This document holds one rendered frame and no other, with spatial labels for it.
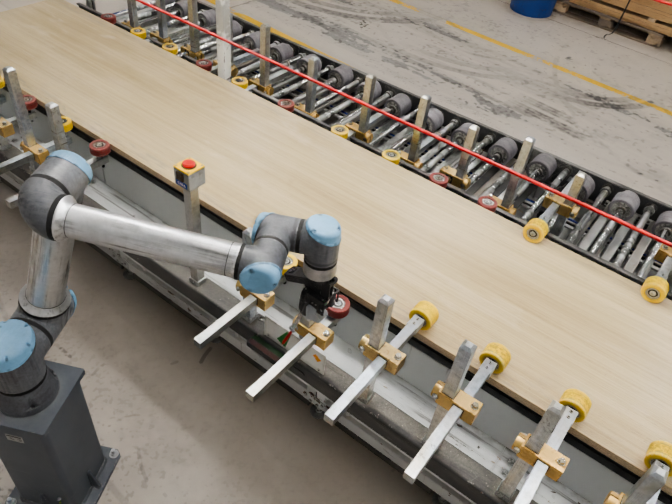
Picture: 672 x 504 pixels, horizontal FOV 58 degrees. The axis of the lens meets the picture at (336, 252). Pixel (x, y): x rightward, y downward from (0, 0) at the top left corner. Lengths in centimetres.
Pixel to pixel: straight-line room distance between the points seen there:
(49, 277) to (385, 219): 117
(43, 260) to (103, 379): 117
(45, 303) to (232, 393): 109
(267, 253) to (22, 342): 87
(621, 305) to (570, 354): 34
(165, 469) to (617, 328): 178
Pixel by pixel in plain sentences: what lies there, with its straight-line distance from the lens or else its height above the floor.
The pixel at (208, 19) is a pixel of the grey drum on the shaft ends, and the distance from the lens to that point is 398.
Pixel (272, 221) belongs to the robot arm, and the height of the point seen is 136.
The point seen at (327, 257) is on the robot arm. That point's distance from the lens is 153.
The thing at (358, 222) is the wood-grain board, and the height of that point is 90.
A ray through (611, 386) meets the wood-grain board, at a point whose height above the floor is 90.
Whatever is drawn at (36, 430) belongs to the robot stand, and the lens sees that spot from 214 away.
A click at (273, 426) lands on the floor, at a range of 274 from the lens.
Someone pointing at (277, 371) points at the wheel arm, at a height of 86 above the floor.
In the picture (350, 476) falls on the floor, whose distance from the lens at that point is 265.
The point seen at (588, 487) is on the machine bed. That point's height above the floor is 67.
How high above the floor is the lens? 235
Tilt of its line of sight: 43 degrees down
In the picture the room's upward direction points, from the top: 8 degrees clockwise
